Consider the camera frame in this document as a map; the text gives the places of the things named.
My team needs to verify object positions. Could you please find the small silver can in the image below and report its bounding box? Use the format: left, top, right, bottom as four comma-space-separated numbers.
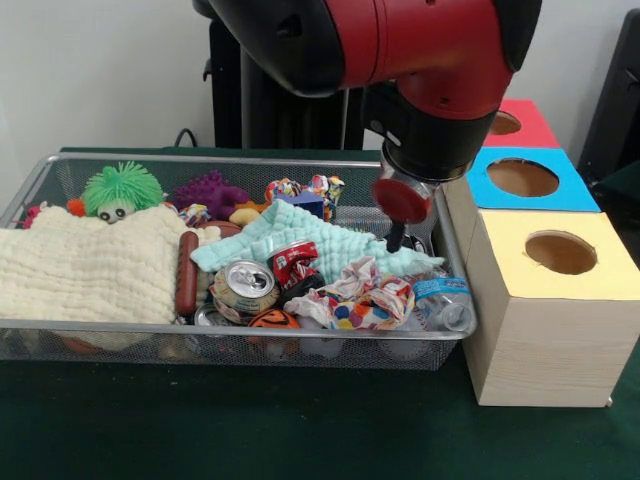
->
193, 303, 226, 327

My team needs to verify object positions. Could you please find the crumpled colourful dotted paper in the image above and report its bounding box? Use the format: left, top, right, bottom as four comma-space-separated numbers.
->
282, 256, 416, 331

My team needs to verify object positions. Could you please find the crushed black can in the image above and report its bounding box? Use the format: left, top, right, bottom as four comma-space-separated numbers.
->
384, 232, 429, 254

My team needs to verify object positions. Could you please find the blue toy block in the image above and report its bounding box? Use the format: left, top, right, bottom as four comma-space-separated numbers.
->
288, 193, 326, 219

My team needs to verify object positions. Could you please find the dark green side table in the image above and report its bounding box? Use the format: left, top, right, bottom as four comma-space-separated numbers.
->
592, 160, 640, 236

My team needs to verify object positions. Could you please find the brown toy football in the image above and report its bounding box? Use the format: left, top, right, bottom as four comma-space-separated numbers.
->
197, 221, 242, 242

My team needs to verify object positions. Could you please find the shallow mesh bin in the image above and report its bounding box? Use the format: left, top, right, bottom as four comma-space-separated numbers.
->
0, 152, 477, 374

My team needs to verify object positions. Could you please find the green spiky puffer toy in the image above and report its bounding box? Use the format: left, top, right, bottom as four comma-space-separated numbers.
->
82, 160, 166, 225

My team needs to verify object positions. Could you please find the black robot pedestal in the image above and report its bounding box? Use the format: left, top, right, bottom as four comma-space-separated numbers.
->
202, 9, 371, 150

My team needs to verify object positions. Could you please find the mint green cloth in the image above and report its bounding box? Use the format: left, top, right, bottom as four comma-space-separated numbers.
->
189, 199, 446, 281

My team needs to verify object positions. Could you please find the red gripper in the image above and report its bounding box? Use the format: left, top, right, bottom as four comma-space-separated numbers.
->
370, 177, 436, 253

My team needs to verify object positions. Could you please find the orange tiger-striped ball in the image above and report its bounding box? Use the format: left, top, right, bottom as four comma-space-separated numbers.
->
248, 308, 301, 330

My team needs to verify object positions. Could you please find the purple spiky toy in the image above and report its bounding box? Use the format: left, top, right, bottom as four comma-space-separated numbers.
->
172, 171, 251, 221

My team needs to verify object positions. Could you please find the crushed red cola can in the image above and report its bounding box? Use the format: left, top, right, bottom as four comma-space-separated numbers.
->
266, 239, 326, 291

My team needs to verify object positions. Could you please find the brown toy hot dog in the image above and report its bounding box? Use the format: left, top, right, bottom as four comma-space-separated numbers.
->
174, 231, 200, 317

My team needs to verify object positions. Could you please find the wooden box with three holes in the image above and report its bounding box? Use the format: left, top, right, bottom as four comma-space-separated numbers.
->
442, 98, 640, 407

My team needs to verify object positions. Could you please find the colourful knotted rope toy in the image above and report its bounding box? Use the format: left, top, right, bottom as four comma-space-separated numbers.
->
263, 174, 345, 221

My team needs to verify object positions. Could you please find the cream knitted cloth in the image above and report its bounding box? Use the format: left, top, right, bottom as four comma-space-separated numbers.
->
0, 202, 221, 325

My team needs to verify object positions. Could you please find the crushed beige drink can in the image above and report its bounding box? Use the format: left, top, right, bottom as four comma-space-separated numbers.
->
207, 259, 281, 326

